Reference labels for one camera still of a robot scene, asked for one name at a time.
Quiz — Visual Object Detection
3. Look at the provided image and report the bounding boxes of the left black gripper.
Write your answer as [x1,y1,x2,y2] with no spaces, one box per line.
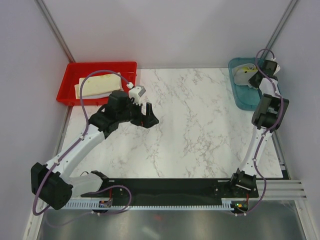
[117,98,159,129]

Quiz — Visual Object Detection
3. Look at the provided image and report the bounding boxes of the grey white towel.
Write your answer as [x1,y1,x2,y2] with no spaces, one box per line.
[232,63,258,88]

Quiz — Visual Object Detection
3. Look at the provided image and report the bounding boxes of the light blue towel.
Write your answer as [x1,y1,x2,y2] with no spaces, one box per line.
[92,92,111,99]

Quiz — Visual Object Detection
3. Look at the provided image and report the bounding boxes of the pale yellow patterned towel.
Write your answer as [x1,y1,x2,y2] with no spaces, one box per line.
[82,73,123,99]

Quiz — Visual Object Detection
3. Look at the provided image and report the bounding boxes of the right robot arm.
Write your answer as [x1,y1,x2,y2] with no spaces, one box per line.
[228,59,289,198]

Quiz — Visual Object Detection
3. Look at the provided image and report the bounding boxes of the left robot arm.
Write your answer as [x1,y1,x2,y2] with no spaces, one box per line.
[30,86,159,210]

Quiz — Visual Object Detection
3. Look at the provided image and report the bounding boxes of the teal plastic basket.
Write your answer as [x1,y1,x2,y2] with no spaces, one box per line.
[228,57,261,111]

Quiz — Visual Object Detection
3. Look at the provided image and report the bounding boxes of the red plastic tray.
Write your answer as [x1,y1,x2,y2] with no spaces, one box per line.
[56,61,138,107]

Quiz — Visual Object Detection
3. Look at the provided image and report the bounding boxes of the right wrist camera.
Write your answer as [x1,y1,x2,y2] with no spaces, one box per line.
[272,57,281,76]

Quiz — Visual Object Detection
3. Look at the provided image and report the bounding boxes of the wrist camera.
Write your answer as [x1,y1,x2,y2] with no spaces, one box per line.
[128,85,146,106]
[272,57,281,76]

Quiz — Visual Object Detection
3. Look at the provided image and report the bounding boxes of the right aluminium frame post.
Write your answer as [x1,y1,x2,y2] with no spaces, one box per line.
[265,0,300,50]

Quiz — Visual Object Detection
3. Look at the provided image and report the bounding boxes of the aluminium frame post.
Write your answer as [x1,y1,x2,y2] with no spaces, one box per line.
[265,0,300,50]
[34,0,76,63]

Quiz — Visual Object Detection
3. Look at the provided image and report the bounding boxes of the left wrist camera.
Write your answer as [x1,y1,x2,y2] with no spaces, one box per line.
[128,85,146,106]

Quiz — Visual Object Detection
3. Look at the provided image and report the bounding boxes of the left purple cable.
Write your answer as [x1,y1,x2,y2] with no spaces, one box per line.
[32,70,133,216]

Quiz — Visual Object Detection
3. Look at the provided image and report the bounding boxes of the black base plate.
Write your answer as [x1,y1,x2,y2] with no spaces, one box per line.
[81,178,259,205]

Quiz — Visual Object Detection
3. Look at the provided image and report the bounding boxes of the white slotted cable duct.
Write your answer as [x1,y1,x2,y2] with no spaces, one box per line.
[62,198,248,211]

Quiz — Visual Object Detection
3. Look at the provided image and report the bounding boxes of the left aluminium frame post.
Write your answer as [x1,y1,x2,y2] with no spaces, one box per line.
[34,0,76,63]

